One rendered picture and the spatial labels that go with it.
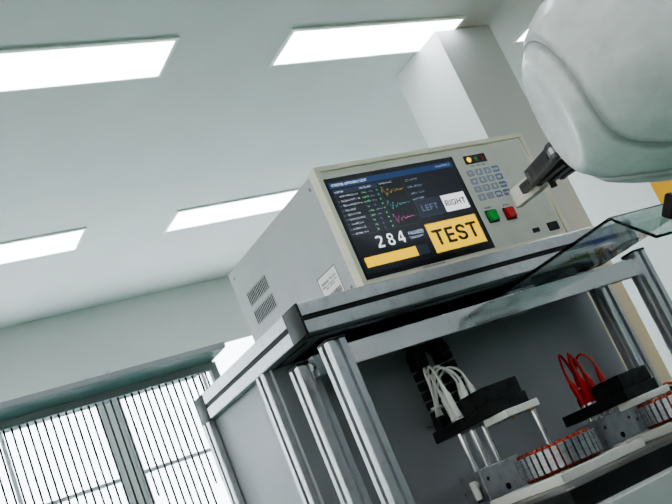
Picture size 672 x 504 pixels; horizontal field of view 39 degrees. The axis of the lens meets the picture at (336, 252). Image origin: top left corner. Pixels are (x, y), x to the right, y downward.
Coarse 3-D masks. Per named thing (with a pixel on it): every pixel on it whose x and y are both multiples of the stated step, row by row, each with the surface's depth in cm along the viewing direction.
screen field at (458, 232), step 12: (468, 216) 151; (432, 228) 146; (444, 228) 148; (456, 228) 149; (468, 228) 150; (480, 228) 151; (432, 240) 145; (444, 240) 146; (456, 240) 148; (468, 240) 149; (480, 240) 150
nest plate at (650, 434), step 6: (660, 426) 129; (666, 426) 127; (642, 432) 137; (648, 432) 130; (654, 432) 129; (660, 432) 128; (666, 432) 128; (630, 438) 133; (636, 438) 132; (648, 438) 130; (654, 438) 130; (618, 444) 135
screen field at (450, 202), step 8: (456, 192) 152; (424, 200) 148; (432, 200) 149; (440, 200) 150; (448, 200) 150; (456, 200) 151; (464, 200) 152; (424, 208) 148; (432, 208) 148; (440, 208) 149; (448, 208) 150; (456, 208) 150; (424, 216) 147
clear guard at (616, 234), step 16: (656, 208) 135; (608, 224) 133; (624, 224) 129; (640, 224) 128; (656, 224) 128; (576, 240) 136; (592, 240) 139; (608, 240) 144; (624, 240) 150; (640, 240) 156; (560, 256) 141; (576, 256) 146; (592, 256) 152; (608, 256) 159; (544, 272) 148; (560, 272) 154; (576, 272) 161; (512, 288) 150
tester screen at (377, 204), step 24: (432, 168) 152; (336, 192) 141; (360, 192) 143; (384, 192) 145; (408, 192) 148; (432, 192) 150; (360, 216) 141; (384, 216) 143; (408, 216) 145; (432, 216) 148; (456, 216) 150; (360, 240) 139; (384, 264) 139
